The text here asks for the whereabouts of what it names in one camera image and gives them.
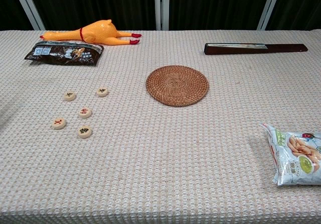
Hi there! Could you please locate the wooden chess piece black character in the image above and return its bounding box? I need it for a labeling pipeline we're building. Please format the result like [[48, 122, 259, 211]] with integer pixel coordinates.
[[63, 91, 77, 102], [96, 86, 110, 98], [77, 125, 93, 139]]

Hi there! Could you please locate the wooden chess piece red character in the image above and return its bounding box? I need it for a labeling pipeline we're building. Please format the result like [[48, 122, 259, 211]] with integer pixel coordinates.
[[78, 107, 92, 119], [51, 118, 67, 130]]

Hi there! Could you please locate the round woven rattan coaster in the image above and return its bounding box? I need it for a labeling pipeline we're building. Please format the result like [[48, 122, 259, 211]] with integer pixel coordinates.
[[145, 65, 210, 107]]

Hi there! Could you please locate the beige woven tablecloth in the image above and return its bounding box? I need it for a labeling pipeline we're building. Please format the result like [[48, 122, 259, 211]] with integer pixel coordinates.
[[0, 29, 321, 224]]

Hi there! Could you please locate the yellow rubber chicken toy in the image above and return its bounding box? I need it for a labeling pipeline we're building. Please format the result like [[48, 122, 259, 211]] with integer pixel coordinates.
[[39, 19, 142, 46]]

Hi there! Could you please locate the dark wooden folded fan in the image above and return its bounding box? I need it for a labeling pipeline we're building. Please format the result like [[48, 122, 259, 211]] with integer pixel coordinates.
[[203, 42, 308, 56]]

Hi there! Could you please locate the dark brown snack packet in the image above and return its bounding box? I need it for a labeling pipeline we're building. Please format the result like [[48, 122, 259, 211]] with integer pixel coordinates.
[[24, 40, 105, 67]]

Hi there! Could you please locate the dark pleated curtain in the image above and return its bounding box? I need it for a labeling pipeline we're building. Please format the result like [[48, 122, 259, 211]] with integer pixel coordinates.
[[0, 0, 321, 31]]

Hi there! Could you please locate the white green snack bag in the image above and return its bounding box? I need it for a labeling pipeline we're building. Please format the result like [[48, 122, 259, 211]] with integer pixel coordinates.
[[259, 122, 321, 186]]

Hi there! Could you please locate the white double frame post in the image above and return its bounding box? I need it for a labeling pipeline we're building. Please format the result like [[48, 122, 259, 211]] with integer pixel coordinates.
[[153, 0, 170, 31]]

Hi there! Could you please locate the white slanted frame post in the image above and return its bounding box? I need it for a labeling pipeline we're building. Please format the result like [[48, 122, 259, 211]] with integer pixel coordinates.
[[256, 0, 284, 31], [10, 0, 46, 31]]

